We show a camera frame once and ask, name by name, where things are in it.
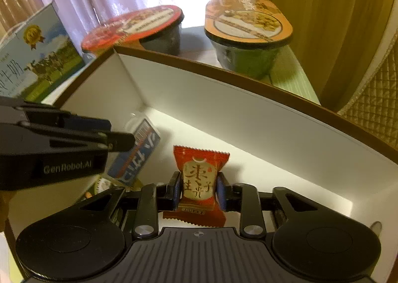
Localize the blue tissue packet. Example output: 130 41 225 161
104 112 160 187

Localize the wooden door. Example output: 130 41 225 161
271 0 396 111

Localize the quilted chair cushion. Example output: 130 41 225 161
338 35 397 148

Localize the orange lid noodle bowl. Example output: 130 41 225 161
204 0 294 80

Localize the green milk carton box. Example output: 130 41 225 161
0 1 85 102

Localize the red snack packet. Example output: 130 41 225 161
163 145 229 227

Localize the brown cardboard storage box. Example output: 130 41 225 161
6 47 397 282

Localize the red lid noodle bowl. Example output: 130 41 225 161
81 5 184 55

